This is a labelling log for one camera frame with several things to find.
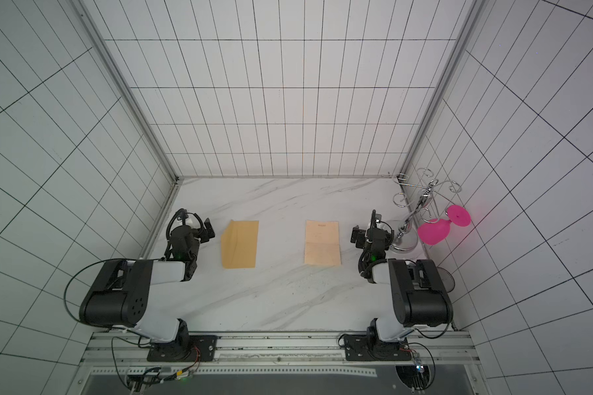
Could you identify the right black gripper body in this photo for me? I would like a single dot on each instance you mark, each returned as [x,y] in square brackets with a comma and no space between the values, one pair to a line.
[373,234]

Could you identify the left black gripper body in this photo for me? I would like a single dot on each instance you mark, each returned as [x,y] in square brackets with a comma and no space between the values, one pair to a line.
[201,236]

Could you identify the peach lined letter paper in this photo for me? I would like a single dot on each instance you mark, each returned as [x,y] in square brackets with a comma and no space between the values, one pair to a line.
[322,247]

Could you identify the tan kraft envelope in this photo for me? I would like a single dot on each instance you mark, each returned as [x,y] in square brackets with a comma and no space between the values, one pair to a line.
[239,245]

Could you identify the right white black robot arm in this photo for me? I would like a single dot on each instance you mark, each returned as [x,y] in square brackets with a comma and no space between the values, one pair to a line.
[418,296]

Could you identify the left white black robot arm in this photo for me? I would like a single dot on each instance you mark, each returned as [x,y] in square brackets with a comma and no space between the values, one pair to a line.
[119,297]

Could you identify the pink plastic wine glass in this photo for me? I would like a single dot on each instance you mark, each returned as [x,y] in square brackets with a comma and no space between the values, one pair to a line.
[433,233]

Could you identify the silver wire glass rack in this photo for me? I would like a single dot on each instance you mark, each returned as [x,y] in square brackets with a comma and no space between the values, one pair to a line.
[417,195]

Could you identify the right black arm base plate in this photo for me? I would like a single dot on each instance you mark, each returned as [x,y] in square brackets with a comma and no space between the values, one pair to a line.
[362,348]

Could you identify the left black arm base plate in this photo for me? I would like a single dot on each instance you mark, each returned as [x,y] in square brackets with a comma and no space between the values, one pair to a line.
[184,350]

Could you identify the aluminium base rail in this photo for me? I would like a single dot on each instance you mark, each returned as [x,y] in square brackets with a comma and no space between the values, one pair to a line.
[242,349]

